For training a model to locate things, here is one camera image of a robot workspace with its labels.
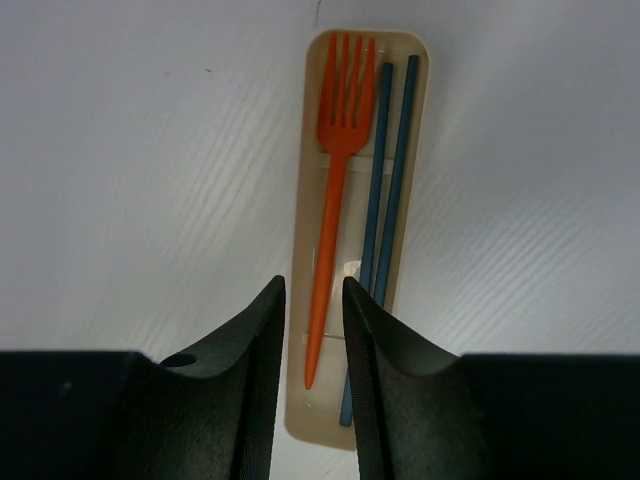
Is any blue chopstick right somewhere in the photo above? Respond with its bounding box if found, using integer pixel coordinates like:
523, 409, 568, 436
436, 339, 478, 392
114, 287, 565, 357
373, 55, 420, 307

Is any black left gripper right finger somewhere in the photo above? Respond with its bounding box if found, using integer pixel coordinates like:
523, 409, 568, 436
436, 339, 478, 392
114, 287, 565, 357
342, 277, 495, 479

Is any beige utensil case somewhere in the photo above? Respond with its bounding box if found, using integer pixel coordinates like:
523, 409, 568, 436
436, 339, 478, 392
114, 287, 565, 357
284, 30, 429, 450

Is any orange plastic fork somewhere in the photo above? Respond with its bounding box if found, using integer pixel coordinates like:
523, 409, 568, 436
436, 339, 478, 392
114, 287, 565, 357
304, 33, 376, 389

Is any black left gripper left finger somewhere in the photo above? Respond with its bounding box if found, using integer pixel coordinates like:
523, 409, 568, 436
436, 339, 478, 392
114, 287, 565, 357
99, 275, 286, 479

